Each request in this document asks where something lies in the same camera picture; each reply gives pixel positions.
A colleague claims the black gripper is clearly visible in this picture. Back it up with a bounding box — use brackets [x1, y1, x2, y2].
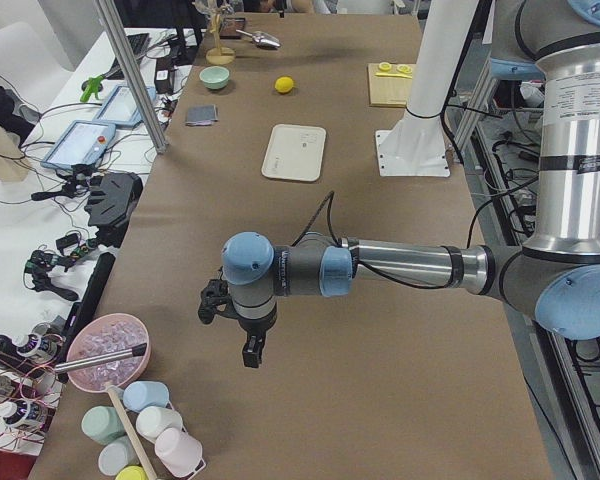
[238, 317, 276, 369]

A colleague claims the yellow lemon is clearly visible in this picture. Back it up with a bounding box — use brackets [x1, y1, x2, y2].
[274, 76, 295, 94]

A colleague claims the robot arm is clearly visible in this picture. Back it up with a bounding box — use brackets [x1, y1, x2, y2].
[218, 1, 600, 368]

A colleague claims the cream rabbit tray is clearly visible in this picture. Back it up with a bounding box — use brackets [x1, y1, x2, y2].
[261, 124, 327, 182]

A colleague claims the blue cup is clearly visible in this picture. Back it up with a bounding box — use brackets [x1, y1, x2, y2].
[123, 381, 170, 413]

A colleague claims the white cup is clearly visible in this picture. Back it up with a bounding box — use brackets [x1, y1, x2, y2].
[135, 406, 183, 443]

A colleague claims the pink cup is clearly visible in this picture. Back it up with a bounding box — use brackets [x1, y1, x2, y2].
[154, 427, 206, 478]

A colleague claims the wooden stick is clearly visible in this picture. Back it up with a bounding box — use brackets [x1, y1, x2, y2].
[105, 383, 158, 480]

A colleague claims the pink bowl of ice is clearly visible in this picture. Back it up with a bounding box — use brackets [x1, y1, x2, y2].
[67, 313, 151, 393]

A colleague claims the grey cup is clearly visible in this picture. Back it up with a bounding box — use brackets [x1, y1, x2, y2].
[98, 436, 139, 477]

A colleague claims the green cup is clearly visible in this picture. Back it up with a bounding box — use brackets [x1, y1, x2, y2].
[81, 406, 126, 446]

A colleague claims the yellow cup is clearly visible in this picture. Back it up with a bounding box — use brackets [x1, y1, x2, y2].
[115, 465, 148, 480]

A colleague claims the black plastic device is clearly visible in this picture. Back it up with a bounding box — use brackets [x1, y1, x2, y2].
[84, 172, 143, 228]

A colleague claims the grey folded cloth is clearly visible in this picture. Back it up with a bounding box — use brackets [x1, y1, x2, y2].
[185, 104, 218, 126]

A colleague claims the teach pendant tablet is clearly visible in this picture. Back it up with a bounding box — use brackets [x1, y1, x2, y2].
[93, 84, 142, 128]
[41, 120, 116, 171]

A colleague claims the mint green bowl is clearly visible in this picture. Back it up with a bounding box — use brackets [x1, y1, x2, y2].
[199, 66, 230, 90]

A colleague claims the wooden stand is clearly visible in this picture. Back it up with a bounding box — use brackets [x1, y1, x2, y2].
[206, 13, 235, 66]

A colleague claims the wooden cutting board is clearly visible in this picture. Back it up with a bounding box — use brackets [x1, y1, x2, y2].
[367, 62, 416, 108]

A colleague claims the green toy figure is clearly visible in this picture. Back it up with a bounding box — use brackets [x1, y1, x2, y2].
[80, 75, 104, 103]

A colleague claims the metal scoop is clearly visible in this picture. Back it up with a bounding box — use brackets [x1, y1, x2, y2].
[237, 29, 281, 49]

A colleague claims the black keyboard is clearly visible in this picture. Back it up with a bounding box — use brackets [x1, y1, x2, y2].
[127, 33, 150, 63]

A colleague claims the metal tongs handle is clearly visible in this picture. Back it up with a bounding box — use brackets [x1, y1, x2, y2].
[53, 343, 148, 374]

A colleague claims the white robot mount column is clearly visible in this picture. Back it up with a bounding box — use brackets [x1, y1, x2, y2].
[376, 0, 479, 178]

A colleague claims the aluminium frame post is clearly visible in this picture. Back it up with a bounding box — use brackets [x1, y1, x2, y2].
[93, 0, 168, 154]

